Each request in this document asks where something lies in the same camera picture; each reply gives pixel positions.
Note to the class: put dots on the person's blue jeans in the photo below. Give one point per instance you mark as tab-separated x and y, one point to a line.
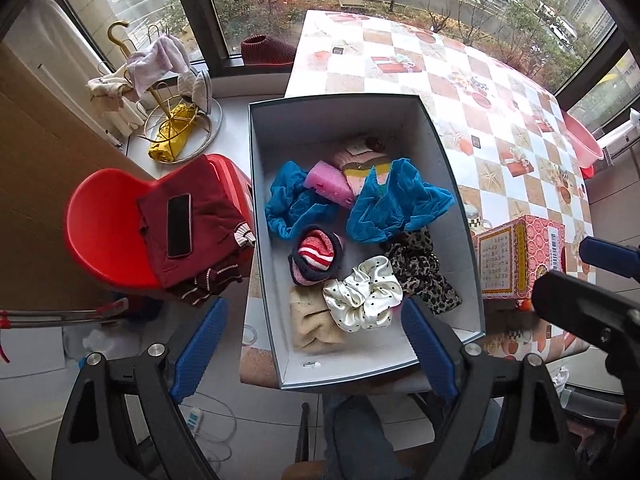
355	440

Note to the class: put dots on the beige knit hat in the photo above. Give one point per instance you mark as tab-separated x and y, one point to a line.
312	320

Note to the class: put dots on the cream polka dot scrunchie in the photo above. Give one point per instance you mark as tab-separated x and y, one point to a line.
362	292

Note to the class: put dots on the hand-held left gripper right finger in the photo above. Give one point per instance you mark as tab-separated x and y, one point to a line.
425	345

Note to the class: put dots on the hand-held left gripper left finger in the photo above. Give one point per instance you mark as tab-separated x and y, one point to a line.
200	345

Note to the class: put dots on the pink striped knit sock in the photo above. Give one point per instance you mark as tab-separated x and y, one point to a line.
360	160

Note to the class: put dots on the checked printed tablecloth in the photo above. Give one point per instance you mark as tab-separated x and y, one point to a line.
490	110

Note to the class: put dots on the white power strip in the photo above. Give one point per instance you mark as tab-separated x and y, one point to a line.
192	420

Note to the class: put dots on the pink plastic basin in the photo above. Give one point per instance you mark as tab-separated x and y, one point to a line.
582	135

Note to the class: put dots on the black smartphone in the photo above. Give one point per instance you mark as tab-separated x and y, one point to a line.
179	225

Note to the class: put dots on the red plastic basin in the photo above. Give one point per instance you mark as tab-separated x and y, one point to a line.
589	169

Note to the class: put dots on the leopard print scrunchie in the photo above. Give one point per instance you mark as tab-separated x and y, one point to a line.
425	270

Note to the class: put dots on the brown wooden stool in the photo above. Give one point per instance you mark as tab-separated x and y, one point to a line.
302	435

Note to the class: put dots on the pink sponge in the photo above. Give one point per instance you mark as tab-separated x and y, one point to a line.
330	185

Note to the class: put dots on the dark red slipper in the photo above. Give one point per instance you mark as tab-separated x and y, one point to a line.
267	51

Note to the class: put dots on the blue velvet scrunchie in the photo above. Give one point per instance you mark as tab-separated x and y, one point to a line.
395	205
290	200

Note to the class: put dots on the beige cloth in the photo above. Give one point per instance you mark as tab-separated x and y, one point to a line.
107	92

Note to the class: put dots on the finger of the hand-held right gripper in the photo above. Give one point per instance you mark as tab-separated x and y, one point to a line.
580	305
607	257

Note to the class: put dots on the yellow folded umbrella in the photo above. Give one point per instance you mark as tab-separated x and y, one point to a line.
172	135

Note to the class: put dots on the red plastic chair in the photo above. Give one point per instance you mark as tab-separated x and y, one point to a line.
100	225

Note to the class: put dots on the brown cardboard sheet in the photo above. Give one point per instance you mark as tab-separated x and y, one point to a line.
45	150

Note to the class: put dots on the red patterned carton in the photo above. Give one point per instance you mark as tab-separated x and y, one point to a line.
500	260

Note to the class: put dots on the grey cardboard box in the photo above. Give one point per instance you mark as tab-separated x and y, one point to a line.
360	350

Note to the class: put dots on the pink and black fuzzy sock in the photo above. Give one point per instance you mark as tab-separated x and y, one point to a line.
315	255

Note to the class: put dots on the dark red sweater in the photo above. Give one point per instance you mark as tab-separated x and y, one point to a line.
210	210

